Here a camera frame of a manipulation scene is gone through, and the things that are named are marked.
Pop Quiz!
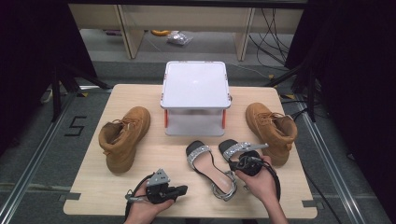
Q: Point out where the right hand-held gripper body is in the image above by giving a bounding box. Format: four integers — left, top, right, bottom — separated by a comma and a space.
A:
229, 143, 269, 177

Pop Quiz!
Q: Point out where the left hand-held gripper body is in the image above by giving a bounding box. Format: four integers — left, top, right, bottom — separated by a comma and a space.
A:
145, 168, 176, 204

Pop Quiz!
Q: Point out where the tan suede boot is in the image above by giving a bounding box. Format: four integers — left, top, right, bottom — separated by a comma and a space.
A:
98, 105, 151, 175
245, 102, 299, 167

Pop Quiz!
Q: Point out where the white shoe rack shelf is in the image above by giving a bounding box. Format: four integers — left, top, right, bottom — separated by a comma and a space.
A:
160, 61, 232, 137

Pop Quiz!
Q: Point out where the person's left hand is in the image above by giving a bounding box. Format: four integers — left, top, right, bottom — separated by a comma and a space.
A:
126, 186, 175, 224

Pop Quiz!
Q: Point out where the person's right hand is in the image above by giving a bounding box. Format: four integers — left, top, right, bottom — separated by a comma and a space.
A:
235, 156, 278, 203

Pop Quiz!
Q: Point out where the black metal stand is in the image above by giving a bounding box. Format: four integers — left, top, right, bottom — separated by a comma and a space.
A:
50, 62, 112, 123
264, 62, 318, 123

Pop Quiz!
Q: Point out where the clear plastic bag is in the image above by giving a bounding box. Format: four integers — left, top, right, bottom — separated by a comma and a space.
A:
166, 30, 194, 47

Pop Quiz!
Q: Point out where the beige wooden desk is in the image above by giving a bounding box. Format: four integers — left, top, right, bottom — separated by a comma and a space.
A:
68, 3, 304, 62

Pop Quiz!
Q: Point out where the left hand-held gripper black cable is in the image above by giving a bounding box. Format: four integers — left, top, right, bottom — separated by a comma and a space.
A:
124, 173, 156, 220

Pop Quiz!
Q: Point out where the hand-held gripper black cable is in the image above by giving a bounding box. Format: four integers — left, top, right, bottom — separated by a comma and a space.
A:
124, 173, 156, 220
261, 161, 282, 202

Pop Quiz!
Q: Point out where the right hand-held gripper black cable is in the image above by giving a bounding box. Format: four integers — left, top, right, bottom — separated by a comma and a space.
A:
261, 161, 282, 202

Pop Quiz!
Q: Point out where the black floor cable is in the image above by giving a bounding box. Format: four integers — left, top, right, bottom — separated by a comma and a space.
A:
303, 170, 344, 224

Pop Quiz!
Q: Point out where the metal floor rail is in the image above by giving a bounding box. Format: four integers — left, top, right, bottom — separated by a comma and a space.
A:
294, 92, 369, 224
0, 92, 79, 224

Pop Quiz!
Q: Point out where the thin white cable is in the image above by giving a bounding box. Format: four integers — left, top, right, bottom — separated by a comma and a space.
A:
229, 62, 273, 79

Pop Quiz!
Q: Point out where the bundle of black cables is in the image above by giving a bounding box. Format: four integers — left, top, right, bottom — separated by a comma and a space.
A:
248, 7, 295, 67

